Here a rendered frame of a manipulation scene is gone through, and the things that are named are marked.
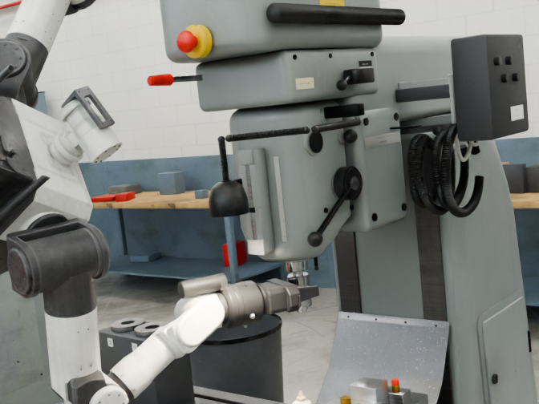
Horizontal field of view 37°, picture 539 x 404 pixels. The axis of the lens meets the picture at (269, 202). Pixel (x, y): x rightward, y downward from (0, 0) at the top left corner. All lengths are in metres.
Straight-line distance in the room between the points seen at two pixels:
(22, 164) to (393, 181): 0.81
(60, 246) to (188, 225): 6.50
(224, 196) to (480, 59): 0.59
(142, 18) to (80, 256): 6.74
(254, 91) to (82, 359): 0.59
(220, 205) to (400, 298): 0.74
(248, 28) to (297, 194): 0.34
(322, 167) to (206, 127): 5.95
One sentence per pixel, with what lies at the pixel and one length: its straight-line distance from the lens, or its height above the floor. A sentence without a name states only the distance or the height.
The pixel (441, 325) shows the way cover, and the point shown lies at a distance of 1.98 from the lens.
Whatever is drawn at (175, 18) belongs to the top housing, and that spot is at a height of 1.81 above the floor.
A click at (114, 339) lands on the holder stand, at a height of 1.09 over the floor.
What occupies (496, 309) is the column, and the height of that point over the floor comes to 1.06.
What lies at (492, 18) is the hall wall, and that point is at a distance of 5.99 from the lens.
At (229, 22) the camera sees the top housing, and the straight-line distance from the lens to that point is 1.46.
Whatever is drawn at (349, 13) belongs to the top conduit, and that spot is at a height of 1.79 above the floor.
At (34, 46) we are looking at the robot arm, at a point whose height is 1.80.
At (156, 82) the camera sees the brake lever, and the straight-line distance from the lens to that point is 1.54.
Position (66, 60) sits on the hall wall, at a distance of 8.97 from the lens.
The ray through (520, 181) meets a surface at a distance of 5.40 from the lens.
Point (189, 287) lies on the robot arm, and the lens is 1.59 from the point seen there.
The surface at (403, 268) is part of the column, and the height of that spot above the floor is 1.20.
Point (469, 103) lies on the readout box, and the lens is 1.67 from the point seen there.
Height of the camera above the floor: 1.64
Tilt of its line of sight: 7 degrees down
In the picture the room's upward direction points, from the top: 6 degrees counter-clockwise
